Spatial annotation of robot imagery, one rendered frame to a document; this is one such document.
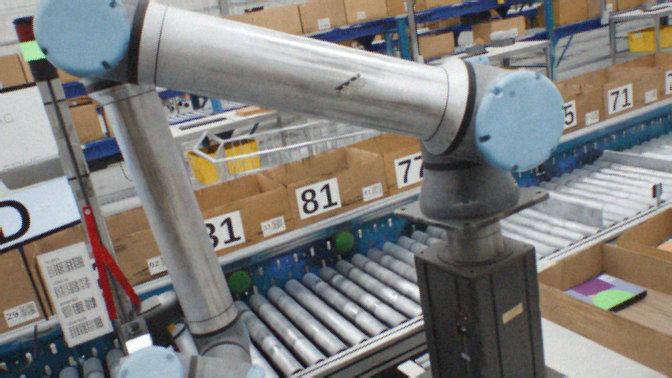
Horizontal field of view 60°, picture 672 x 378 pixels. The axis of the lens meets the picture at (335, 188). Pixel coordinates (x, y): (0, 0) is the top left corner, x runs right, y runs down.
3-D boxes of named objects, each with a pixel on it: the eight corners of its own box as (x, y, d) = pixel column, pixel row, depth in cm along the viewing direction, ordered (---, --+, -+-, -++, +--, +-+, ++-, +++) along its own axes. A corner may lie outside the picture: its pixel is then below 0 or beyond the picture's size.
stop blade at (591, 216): (602, 234, 192) (600, 209, 190) (503, 206, 232) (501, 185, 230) (603, 234, 193) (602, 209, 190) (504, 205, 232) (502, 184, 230)
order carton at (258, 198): (185, 271, 184) (171, 221, 179) (166, 246, 209) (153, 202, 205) (296, 231, 200) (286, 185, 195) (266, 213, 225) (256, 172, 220)
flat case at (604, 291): (647, 295, 144) (647, 290, 144) (591, 323, 137) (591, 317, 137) (602, 277, 156) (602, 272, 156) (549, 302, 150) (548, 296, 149)
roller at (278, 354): (294, 393, 144) (290, 376, 142) (230, 315, 189) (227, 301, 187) (311, 384, 146) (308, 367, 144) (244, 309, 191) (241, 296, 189)
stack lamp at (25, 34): (25, 60, 101) (13, 25, 99) (25, 61, 105) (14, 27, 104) (55, 55, 103) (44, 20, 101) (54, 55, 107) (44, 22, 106)
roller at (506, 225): (570, 260, 183) (569, 246, 181) (463, 222, 228) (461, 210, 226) (581, 255, 185) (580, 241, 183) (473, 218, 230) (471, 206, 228)
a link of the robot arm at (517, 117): (526, 79, 100) (63, -29, 82) (589, 81, 83) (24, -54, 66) (505, 165, 102) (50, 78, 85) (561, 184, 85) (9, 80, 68)
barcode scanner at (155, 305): (205, 333, 120) (185, 291, 116) (150, 363, 115) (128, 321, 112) (197, 321, 125) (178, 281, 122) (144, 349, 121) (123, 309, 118)
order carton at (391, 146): (389, 198, 215) (382, 155, 210) (351, 184, 241) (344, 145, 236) (471, 169, 231) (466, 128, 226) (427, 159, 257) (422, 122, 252)
